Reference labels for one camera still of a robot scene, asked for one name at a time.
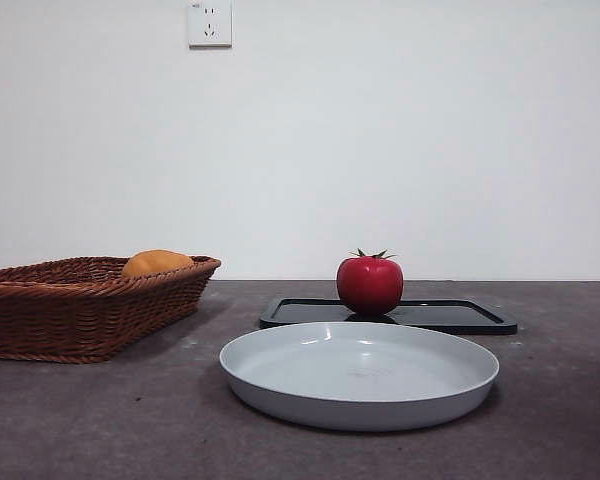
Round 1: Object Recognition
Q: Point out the red tomato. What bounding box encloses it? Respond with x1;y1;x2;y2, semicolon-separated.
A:
336;247;405;316

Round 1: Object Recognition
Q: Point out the grey round plate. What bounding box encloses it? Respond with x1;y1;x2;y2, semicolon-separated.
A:
218;320;501;432

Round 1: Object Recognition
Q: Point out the orange bread roll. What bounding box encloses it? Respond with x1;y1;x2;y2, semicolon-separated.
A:
121;249;195;279

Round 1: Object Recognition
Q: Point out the black rectangular tray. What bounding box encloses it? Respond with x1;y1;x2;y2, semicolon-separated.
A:
258;297;519;336

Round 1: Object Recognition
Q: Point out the brown wicker basket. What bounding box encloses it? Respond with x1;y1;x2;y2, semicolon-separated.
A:
0;255;222;364

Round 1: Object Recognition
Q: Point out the white wall socket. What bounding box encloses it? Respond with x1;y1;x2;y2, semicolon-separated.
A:
188;0;233;50

